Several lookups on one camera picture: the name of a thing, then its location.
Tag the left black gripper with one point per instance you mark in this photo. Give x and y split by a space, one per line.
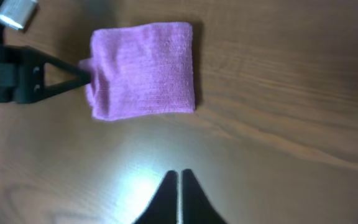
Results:
41 76

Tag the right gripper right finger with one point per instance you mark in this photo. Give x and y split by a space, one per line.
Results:
196 208

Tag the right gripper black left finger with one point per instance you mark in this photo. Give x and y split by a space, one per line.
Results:
162 208

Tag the purple microfiber cloth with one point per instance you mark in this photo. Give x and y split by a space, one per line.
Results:
139 71

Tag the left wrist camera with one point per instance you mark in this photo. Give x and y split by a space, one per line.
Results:
17 13

